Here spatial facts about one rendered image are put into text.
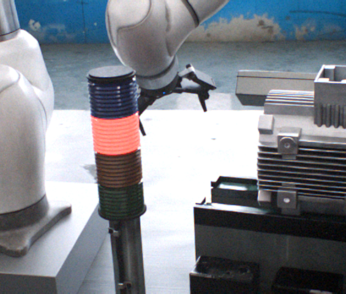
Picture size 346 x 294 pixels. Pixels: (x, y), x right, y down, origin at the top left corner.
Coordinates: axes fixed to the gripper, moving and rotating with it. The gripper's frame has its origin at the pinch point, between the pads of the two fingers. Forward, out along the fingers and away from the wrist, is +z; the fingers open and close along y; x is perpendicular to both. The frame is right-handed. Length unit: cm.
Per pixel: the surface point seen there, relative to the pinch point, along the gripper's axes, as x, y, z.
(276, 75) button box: 4.9, -21.2, -10.1
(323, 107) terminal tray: 23.6, -21.1, -32.2
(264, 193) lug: 29.9, -8.8, -22.9
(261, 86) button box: 5.6, -17.8, -9.5
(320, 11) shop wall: -254, -169, 427
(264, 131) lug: 23.0, -11.9, -30.3
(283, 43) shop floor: -241, -127, 436
